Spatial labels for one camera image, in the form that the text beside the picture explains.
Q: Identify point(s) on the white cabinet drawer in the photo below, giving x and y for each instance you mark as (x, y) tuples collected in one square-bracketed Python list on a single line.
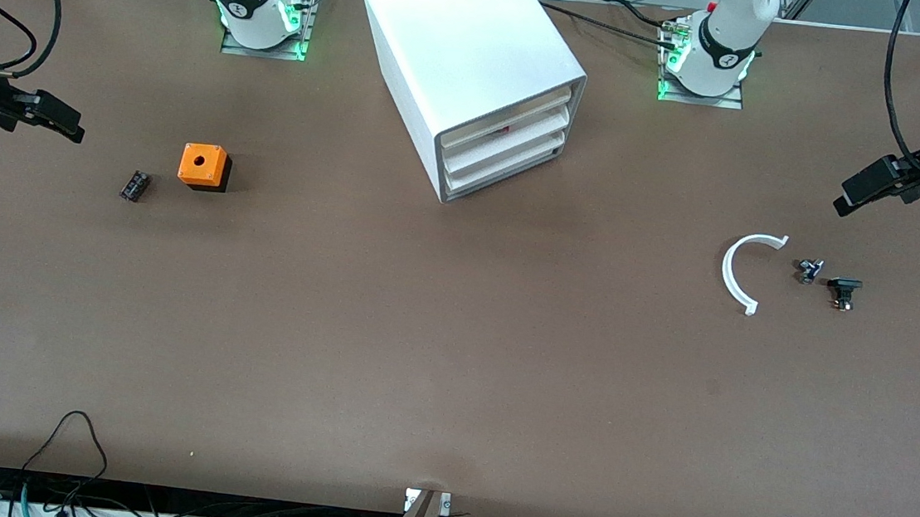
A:
[(506, 165), (507, 144), (506, 117)]

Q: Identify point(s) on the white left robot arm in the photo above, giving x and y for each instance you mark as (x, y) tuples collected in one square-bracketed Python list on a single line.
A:
[(720, 48)]

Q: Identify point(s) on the white drawer cabinet housing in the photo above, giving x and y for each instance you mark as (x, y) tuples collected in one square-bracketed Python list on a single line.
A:
[(463, 34)]

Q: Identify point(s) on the black clip component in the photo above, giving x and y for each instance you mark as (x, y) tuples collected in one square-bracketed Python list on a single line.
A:
[(844, 285)]

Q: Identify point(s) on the small black terminal block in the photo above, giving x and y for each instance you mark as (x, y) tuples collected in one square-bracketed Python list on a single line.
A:
[(135, 186)]

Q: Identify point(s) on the small black silver contact part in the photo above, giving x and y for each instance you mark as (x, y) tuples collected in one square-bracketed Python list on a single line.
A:
[(809, 271)]

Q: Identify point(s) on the orange box with hole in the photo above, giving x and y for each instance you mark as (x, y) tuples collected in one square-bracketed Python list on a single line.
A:
[(202, 163)]

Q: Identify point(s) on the white curved plastic arc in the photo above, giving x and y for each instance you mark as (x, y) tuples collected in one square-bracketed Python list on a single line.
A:
[(727, 273)]

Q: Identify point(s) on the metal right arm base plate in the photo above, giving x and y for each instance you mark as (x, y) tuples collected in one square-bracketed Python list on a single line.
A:
[(312, 4)]

